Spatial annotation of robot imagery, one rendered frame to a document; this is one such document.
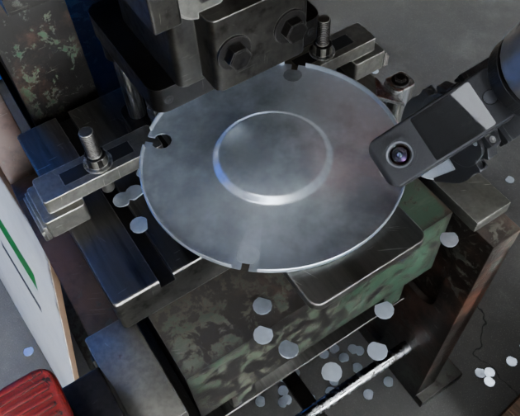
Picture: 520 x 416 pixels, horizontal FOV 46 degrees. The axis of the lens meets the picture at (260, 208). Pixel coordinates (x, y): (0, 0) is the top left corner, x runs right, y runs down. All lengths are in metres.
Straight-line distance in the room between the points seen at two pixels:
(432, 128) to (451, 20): 1.63
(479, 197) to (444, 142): 0.34
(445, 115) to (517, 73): 0.07
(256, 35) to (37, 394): 0.38
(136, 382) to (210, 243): 0.19
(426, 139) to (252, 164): 0.22
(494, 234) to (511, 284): 0.71
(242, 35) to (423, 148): 0.18
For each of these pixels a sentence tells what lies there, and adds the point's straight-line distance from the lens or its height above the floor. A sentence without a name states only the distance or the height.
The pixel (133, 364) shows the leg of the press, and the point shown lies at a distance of 0.73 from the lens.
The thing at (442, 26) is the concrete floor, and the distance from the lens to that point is 2.11.
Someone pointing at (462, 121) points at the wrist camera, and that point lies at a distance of 0.52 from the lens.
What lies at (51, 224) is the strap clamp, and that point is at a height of 0.73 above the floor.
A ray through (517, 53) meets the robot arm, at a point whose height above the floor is 1.01.
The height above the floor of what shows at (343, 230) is 0.78.
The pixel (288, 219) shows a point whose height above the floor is 0.78.
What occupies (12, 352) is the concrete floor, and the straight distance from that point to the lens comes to 1.53.
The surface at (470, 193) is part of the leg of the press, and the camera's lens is 0.85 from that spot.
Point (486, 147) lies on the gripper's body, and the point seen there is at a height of 0.90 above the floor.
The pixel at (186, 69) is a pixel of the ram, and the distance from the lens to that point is 0.59.
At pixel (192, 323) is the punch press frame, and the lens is 0.73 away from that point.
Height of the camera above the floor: 1.31
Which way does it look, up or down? 55 degrees down
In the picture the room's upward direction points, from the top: 4 degrees counter-clockwise
